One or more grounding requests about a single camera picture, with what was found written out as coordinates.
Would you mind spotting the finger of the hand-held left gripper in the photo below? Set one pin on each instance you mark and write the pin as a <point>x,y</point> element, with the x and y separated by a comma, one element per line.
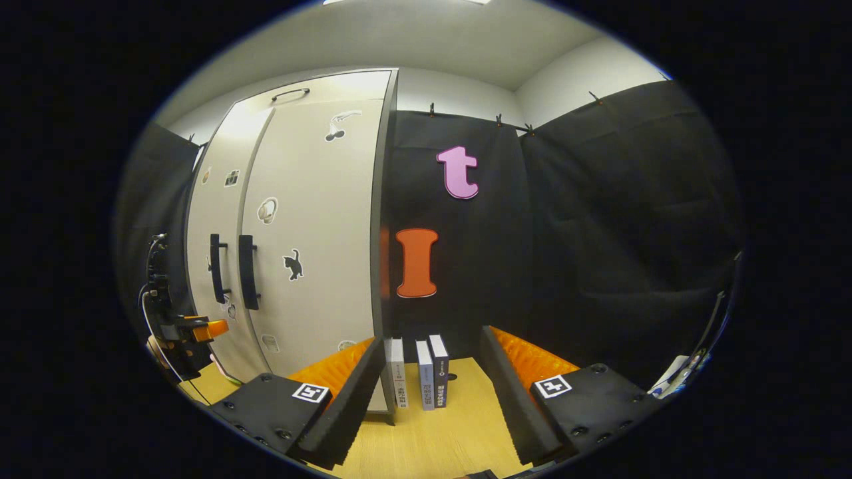
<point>213,330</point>

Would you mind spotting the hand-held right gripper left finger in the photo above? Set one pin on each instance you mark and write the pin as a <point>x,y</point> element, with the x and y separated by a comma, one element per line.
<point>346,412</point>

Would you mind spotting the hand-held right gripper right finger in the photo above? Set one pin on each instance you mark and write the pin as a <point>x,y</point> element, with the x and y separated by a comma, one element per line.
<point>512,406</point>

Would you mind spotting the white cabinet door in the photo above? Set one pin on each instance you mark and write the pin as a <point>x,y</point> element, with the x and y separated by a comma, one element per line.
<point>213,206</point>
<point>319,199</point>

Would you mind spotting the white book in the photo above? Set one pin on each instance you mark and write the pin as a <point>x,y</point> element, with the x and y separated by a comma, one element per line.
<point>397,369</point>

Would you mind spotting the dark navy book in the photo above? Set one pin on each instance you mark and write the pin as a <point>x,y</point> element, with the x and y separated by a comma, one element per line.
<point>440,366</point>

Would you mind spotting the grey-blue book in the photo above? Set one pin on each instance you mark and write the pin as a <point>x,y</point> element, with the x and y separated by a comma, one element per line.
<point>425,372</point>

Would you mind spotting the white and blue bundle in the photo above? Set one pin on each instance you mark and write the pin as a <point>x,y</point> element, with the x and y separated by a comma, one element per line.
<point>669,379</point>

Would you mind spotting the white and grey cabinet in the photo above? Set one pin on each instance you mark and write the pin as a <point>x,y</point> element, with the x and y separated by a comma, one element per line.
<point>383,233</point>

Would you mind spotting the black backdrop cloth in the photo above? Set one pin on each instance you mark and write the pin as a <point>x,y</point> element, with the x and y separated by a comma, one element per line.
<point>599,233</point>

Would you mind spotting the white cabinet flap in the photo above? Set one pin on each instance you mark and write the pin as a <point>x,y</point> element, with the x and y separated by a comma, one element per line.
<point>353,85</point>

